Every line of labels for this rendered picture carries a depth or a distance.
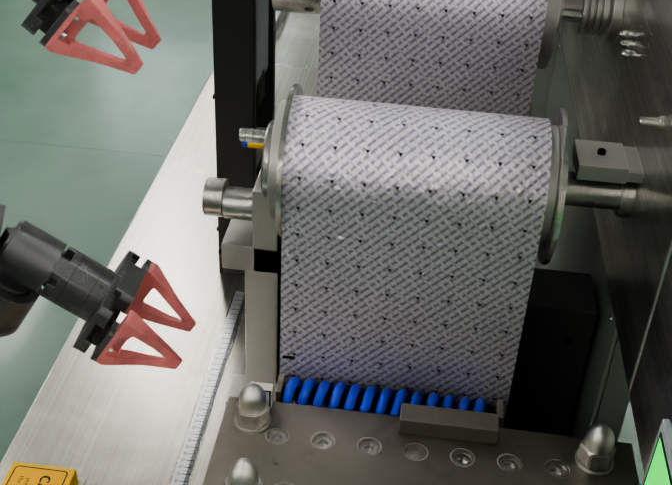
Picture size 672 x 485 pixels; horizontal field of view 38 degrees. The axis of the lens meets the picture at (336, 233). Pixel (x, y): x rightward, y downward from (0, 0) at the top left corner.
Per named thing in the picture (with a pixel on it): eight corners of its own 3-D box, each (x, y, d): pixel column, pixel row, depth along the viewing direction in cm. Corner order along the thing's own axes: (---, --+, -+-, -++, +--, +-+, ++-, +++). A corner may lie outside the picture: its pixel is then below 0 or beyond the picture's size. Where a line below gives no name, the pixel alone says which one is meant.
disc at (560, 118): (532, 215, 101) (556, 83, 94) (537, 215, 101) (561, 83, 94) (541, 295, 89) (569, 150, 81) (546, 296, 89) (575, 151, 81)
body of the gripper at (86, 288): (87, 358, 96) (20, 321, 94) (118, 295, 104) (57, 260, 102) (116, 318, 92) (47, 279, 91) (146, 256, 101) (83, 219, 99)
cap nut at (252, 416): (238, 405, 96) (237, 371, 94) (274, 409, 96) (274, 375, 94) (230, 431, 93) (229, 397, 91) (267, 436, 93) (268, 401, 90)
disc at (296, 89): (297, 191, 103) (301, 60, 95) (301, 192, 103) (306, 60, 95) (273, 266, 91) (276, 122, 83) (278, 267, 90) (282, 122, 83)
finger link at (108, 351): (158, 399, 97) (75, 353, 95) (175, 352, 103) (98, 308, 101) (190, 359, 94) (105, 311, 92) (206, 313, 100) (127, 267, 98)
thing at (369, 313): (280, 377, 101) (282, 230, 91) (506, 404, 99) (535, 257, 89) (279, 381, 100) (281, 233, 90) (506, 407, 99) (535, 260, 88)
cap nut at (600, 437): (573, 444, 94) (581, 410, 91) (611, 449, 94) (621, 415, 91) (576, 473, 91) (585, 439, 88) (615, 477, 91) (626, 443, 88)
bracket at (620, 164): (571, 153, 92) (575, 134, 91) (633, 159, 91) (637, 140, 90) (575, 179, 88) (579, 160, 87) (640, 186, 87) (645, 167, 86)
